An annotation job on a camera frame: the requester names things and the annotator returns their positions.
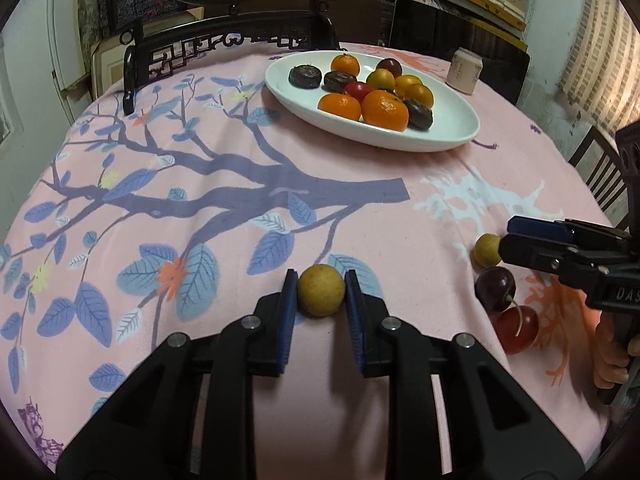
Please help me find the tan longan fruit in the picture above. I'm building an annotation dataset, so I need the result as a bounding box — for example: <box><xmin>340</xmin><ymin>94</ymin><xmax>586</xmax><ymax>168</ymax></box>
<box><xmin>472</xmin><ymin>233</ymin><xmax>502</xmax><ymax>269</ymax></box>
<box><xmin>297</xmin><ymin>263</ymin><xmax>346</xmax><ymax>318</ymax></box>

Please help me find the dark wooden chair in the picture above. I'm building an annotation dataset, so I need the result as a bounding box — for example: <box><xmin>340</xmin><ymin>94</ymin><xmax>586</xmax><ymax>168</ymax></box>
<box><xmin>568</xmin><ymin>126</ymin><xmax>629</xmax><ymax>231</ymax></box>

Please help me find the large orange mandarin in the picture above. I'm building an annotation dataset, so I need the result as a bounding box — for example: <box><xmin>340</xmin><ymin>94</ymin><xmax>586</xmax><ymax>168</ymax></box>
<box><xmin>361</xmin><ymin>90</ymin><xmax>409</xmax><ymax>132</ymax></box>

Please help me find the red tomato on plate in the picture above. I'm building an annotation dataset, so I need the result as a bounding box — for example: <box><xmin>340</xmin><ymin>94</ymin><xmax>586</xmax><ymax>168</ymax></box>
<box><xmin>344</xmin><ymin>81</ymin><xmax>373</xmax><ymax>102</ymax></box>

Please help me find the mandarin on plate back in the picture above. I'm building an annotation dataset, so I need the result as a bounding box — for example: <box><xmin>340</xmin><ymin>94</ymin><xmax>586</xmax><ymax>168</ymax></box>
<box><xmin>331</xmin><ymin>53</ymin><xmax>360</xmax><ymax>77</ymax></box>

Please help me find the person's right hand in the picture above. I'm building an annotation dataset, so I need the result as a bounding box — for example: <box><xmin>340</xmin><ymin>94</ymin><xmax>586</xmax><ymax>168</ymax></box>
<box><xmin>592</xmin><ymin>312</ymin><xmax>640</xmax><ymax>390</ymax></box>

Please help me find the dark red cherry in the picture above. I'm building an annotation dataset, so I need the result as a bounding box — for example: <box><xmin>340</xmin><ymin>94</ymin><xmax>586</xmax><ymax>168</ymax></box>
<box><xmin>474</xmin><ymin>266</ymin><xmax>516</xmax><ymax>313</ymax></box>

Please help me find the pink drink can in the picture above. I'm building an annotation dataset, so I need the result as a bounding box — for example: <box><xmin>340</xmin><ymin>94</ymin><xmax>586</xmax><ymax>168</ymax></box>
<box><xmin>445</xmin><ymin>48</ymin><xmax>483</xmax><ymax>96</ymax></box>

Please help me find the pink printed tablecloth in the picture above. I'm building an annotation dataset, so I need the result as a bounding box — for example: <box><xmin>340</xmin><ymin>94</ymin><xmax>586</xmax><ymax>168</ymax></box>
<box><xmin>1</xmin><ymin>46</ymin><xmax>608</xmax><ymax>467</ymax></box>

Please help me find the dark carved screen stand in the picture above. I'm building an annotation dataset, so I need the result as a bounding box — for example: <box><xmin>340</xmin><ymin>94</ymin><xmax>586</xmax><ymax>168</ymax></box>
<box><xmin>119</xmin><ymin>0</ymin><xmax>340</xmax><ymax>116</ymax></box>

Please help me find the dark plum on plate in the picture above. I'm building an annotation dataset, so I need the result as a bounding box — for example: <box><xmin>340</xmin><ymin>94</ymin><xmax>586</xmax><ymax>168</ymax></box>
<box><xmin>376</xmin><ymin>58</ymin><xmax>402</xmax><ymax>78</ymax></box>

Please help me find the orange kumquat fruit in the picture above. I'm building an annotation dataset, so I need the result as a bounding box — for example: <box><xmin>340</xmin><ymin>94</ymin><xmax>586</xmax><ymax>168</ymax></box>
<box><xmin>394</xmin><ymin>74</ymin><xmax>422</xmax><ymax>98</ymax></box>

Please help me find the dark passion fruit small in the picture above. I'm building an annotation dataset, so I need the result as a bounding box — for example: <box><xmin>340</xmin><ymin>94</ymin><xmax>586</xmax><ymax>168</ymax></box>
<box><xmin>404</xmin><ymin>100</ymin><xmax>433</xmax><ymax>131</ymax></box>

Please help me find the white oval plate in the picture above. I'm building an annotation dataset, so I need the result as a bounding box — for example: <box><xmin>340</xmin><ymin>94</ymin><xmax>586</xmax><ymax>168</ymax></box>
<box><xmin>265</xmin><ymin>50</ymin><xmax>480</xmax><ymax>153</ymax></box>

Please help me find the small orange fruit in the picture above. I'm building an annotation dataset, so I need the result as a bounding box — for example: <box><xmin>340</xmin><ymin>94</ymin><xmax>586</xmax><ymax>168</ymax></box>
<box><xmin>404</xmin><ymin>84</ymin><xmax>435</xmax><ymax>110</ymax></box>

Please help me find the yellow fruit on plate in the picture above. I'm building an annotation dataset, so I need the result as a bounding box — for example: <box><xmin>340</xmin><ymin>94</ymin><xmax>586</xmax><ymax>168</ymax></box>
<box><xmin>366</xmin><ymin>68</ymin><xmax>396</xmax><ymax>93</ymax></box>

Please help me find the red cherry tomato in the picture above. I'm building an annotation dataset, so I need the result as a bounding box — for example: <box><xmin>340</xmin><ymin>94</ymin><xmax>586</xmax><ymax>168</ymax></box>
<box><xmin>494</xmin><ymin>306</ymin><xmax>539</xmax><ymax>356</ymax></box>

